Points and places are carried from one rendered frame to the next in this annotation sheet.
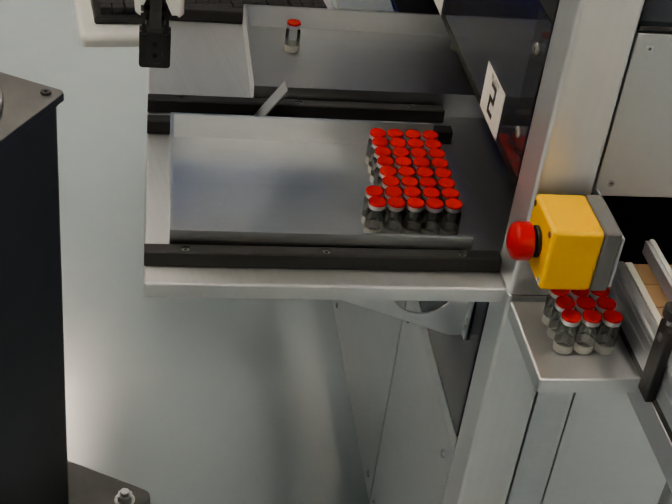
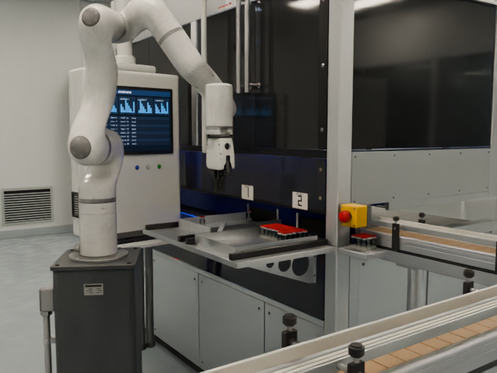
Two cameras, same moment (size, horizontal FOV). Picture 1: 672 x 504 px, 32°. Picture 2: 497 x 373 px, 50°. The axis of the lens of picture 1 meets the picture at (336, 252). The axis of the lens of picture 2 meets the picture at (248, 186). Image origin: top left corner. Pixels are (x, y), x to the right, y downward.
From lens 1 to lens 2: 0.99 m
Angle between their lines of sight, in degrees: 37
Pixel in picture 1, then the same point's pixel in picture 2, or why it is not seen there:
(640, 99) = (356, 172)
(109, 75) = (35, 333)
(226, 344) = not seen: outside the picture
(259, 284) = (269, 257)
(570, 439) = (360, 303)
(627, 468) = (376, 313)
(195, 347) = not seen: outside the picture
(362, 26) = (217, 220)
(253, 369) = not seen: outside the picture
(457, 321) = (311, 277)
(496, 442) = (342, 309)
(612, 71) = (348, 164)
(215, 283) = (257, 259)
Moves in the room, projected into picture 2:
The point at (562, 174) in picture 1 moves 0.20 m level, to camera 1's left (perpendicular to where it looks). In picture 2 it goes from (342, 200) to (291, 203)
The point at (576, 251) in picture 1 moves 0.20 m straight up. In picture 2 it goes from (362, 212) to (363, 151)
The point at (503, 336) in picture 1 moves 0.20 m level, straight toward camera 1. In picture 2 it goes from (337, 263) to (363, 278)
